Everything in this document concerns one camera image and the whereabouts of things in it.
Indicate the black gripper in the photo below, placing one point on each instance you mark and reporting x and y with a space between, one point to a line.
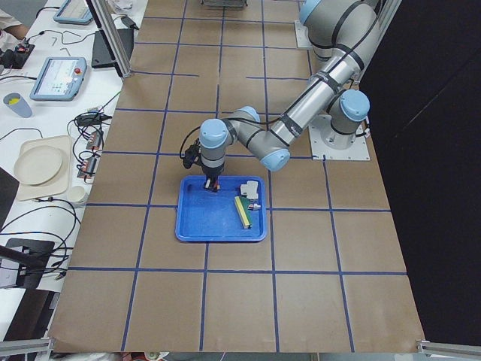
213 174

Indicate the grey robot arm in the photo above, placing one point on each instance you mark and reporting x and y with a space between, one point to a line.
344 36

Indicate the blue plastic tray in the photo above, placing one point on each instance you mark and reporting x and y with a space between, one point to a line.
207 216

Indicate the green yellow terminal block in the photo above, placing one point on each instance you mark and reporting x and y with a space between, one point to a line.
242 206

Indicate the white circuit breaker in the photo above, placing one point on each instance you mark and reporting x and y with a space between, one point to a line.
249 190

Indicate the small relay module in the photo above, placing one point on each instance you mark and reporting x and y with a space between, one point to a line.
87 168
95 140

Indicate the white paper cup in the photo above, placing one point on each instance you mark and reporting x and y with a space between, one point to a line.
77 196

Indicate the beige square tray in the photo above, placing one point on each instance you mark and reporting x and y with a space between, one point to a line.
61 181

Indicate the beige round plate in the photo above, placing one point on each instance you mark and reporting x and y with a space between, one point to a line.
38 165

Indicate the near teach pendant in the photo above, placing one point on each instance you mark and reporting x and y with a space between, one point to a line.
60 79

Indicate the teach pendant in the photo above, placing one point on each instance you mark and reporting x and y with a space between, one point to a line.
74 12
60 79

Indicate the black device on stand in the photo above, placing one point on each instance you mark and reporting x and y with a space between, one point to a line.
24 262

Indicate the grey cup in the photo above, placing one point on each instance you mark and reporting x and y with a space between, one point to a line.
18 105

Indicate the far teach pendant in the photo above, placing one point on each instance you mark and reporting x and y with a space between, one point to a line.
74 12

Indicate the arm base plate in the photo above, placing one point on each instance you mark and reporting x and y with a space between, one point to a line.
301 35
327 144

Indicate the aluminium frame post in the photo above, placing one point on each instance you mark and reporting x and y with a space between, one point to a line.
100 12

